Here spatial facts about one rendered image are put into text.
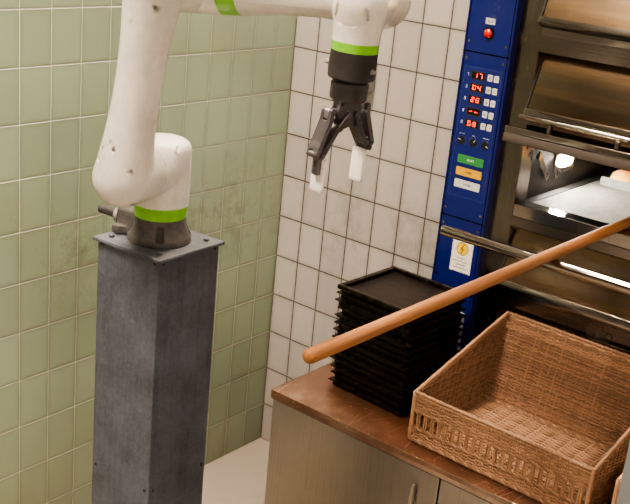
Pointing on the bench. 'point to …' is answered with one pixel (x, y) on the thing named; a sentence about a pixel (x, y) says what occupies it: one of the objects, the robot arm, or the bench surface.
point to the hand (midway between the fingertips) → (336, 180)
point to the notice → (461, 257)
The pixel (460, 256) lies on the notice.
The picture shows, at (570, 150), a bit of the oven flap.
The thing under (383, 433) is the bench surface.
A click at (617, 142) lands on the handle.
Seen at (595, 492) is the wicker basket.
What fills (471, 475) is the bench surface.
